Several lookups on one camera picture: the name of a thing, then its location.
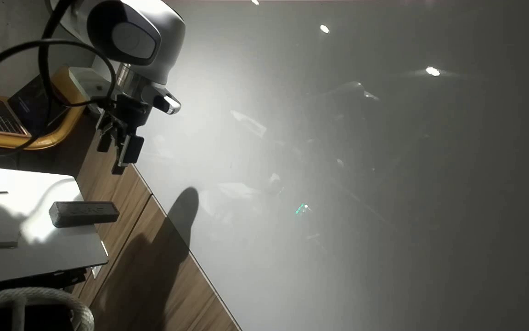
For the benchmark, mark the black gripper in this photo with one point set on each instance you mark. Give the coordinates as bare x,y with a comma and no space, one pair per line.
129,113

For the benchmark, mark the black whiteboard eraser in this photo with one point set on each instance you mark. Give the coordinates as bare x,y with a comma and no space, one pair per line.
83,214

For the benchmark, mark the large white whiteboard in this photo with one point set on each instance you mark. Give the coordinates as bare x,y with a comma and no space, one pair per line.
368,185

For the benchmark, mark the small white platform board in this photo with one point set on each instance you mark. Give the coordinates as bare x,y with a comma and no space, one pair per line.
32,251

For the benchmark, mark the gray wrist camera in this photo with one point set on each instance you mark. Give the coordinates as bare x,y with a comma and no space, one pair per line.
168,104

